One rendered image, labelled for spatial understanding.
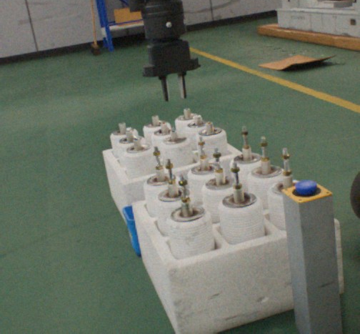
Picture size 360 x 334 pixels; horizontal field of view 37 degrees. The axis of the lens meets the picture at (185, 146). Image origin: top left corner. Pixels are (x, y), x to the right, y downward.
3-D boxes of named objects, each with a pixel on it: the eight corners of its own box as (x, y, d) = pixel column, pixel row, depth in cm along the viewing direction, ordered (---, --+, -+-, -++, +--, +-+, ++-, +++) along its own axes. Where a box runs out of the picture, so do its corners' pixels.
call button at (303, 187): (311, 187, 104) (310, 177, 103) (321, 194, 100) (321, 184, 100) (292, 192, 103) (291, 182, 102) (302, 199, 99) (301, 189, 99)
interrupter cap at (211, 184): (199, 185, 130) (198, 182, 130) (225, 176, 133) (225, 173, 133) (216, 194, 124) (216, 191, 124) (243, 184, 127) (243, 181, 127)
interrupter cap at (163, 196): (178, 204, 121) (178, 202, 121) (151, 201, 125) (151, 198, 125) (196, 191, 127) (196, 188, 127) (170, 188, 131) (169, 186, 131)
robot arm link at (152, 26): (193, 64, 123) (186, 11, 120) (205, 69, 114) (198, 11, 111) (139, 74, 121) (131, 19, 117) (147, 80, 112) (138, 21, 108)
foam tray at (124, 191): (210, 172, 209) (203, 127, 204) (251, 207, 173) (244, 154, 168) (111, 197, 200) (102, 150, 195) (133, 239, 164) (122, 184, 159)
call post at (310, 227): (326, 318, 115) (314, 182, 106) (343, 337, 108) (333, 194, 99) (295, 327, 113) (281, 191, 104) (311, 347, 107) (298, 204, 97)
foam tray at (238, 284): (271, 226, 158) (265, 169, 153) (345, 292, 122) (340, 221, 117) (142, 262, 150) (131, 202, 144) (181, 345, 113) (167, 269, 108)
